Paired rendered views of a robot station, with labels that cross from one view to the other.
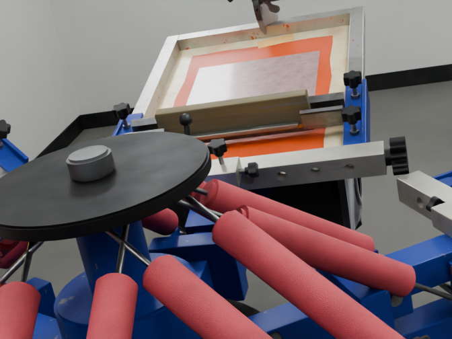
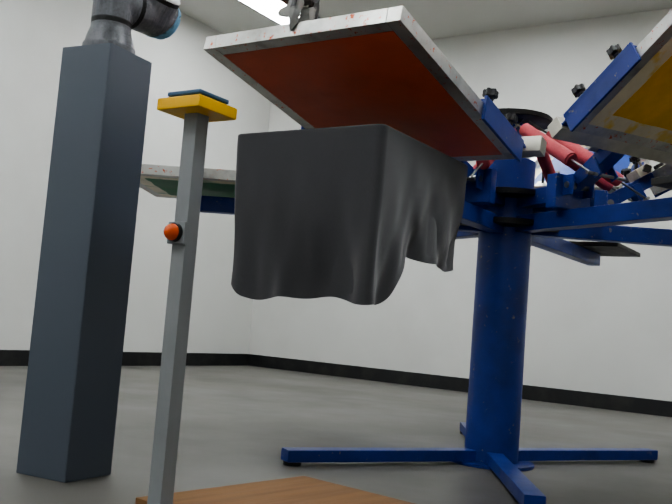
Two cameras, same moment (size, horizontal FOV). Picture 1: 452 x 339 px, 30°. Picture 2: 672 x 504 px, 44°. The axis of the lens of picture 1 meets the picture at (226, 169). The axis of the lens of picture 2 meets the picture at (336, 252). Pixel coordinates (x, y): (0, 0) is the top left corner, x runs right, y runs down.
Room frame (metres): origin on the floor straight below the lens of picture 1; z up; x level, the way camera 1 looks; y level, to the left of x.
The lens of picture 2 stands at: (4.24, 0.55, 0.48)
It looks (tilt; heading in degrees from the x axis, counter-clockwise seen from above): 5 degrees up; 198
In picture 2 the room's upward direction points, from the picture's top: 5 degrees clockwise
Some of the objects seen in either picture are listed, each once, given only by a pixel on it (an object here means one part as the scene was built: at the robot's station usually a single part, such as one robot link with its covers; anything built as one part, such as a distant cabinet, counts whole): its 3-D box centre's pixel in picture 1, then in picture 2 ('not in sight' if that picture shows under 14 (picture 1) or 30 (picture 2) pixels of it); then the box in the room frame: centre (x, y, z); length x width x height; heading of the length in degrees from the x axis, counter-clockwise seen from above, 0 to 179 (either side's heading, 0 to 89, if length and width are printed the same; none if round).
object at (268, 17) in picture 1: (268, 19); (300, 24); (2.38, -0.20, 1.21); 0.06 x 0.03 x 0.09; 75
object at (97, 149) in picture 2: not in sight; (86, 259); (2.23, -0.86, 0.60); 0.18 x 0.18 x 1.20; 82
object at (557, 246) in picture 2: not in sight; (559, 244); (0.40, 0.34, 0.91); 1.34 x 0.41 x 0.08; 165
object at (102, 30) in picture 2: not in sight; (109, 38); (2.23, -0.86, 1.25); 0.15 x 0.15 x 0.10
